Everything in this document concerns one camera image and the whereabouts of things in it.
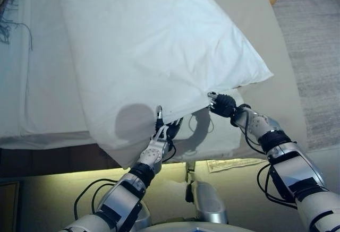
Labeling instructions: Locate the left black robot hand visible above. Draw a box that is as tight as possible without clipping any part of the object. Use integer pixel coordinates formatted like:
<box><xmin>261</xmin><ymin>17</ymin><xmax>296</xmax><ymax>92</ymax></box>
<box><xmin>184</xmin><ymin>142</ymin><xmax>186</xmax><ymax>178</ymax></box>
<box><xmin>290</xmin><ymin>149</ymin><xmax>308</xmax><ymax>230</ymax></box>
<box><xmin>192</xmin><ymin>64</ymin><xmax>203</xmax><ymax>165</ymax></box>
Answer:
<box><xmin>152</xmin><ymin>105</ymin><xmax>184</xmax><ymax>142</ymax></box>

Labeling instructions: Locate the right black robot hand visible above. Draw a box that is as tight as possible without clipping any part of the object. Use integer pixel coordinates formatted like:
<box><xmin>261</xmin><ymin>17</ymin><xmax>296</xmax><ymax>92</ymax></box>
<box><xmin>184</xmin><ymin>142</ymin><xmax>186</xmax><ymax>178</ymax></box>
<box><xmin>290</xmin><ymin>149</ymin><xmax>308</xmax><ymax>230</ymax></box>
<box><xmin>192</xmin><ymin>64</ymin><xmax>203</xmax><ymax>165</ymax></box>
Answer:
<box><xmin>207</xmin><ymin>91</ymin><xmax>237</xmax><ymax>118</ymax></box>

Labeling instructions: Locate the white duvet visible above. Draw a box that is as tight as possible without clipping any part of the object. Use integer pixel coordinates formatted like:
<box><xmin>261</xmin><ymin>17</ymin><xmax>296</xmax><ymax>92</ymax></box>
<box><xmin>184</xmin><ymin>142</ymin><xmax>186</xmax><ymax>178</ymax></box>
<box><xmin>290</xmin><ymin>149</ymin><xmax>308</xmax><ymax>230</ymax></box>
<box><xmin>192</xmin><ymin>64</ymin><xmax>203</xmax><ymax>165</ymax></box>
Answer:
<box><xmin>54</xmin><ymin>0</ymin><xmax>275</xmax><ymax>169</ymax></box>

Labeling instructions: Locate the beige bed runner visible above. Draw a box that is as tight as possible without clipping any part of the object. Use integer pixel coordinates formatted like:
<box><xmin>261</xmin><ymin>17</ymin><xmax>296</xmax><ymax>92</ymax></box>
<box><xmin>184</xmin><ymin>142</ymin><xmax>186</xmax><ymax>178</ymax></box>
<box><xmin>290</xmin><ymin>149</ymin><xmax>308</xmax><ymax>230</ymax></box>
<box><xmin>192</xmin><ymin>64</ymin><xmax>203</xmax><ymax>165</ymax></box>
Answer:
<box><xmin>206</xmin><ymin>0</ymin><xmax>309</xmax><ymax>164</ymax></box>

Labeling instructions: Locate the white bed sheet mattress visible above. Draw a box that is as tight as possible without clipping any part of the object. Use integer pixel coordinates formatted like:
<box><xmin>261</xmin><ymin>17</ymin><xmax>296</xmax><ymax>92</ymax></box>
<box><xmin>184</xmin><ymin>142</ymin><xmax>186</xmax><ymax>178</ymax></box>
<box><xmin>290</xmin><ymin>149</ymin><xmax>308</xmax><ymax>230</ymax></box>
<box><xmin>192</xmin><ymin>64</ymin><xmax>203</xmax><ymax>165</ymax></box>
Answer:
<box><xmin>0</xmin><ymin>0</ymin><xmax>90</xmax><ymax>150</ymax></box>

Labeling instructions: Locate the left silver robot leg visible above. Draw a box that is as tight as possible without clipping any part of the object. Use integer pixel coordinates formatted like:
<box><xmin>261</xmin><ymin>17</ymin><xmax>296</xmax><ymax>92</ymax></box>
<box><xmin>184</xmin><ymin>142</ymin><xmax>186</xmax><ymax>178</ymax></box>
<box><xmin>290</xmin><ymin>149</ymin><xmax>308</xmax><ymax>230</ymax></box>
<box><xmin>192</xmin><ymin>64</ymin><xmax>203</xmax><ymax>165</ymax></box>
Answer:
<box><xmin>134</xmin><ymin>200</ymin><xmax>152</xmax><ymax>229</ymax></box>

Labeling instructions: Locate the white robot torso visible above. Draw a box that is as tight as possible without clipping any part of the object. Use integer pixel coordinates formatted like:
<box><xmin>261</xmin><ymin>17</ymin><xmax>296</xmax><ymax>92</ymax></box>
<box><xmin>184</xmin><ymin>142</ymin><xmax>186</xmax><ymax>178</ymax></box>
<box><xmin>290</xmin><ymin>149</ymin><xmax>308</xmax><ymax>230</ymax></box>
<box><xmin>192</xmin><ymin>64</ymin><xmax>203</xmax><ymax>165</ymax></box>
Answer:
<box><xmin>138</xmin><ymin>217</ymin><xmax>256</xmax><ymax>232</ymax></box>

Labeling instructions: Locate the brown wooden cabinet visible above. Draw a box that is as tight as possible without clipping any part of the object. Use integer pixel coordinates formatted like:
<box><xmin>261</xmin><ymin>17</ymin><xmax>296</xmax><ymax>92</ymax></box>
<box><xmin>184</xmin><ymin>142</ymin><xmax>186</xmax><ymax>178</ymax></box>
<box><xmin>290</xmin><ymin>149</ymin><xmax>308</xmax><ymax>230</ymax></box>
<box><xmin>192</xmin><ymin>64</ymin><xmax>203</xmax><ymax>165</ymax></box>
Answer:
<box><xmin>0</xmin><ymin>181</ymin><xmax>21</xmax><ymax>232</ymax></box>

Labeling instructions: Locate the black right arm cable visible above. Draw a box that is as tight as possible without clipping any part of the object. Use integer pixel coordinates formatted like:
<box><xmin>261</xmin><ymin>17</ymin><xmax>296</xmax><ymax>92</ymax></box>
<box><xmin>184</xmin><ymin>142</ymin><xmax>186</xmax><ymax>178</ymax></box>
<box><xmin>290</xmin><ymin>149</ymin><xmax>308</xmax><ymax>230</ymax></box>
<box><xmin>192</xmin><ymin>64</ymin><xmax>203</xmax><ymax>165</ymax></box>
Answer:
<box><xmin>243</xmin><ymin>109</ymin><xmax>299</xmax><ymax>210</ymax></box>

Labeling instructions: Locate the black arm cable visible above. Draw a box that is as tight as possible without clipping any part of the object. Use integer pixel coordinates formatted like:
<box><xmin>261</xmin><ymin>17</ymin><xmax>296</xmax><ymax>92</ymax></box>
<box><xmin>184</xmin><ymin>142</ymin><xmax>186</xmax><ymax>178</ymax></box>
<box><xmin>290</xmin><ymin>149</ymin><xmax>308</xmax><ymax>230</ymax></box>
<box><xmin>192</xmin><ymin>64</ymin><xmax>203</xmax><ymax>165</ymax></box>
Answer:
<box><xmin>73</xmin><ymin>140</ymin><xmax>177</xmax><ymax>221</ymax></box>
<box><xmin>243</xmin><ymin>109</ymin><xmax>299</xmax><ymax>210</ymax></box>

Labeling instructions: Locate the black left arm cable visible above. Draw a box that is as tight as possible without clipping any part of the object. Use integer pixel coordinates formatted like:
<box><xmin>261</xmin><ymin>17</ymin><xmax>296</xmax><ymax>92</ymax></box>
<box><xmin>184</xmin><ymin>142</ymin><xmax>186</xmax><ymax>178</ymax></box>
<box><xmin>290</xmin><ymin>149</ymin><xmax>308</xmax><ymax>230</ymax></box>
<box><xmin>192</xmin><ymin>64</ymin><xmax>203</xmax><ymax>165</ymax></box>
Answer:
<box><xmin>73</xmin><ymin>140</ymin><xmax>177</xmax><ymax>221</ymax></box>

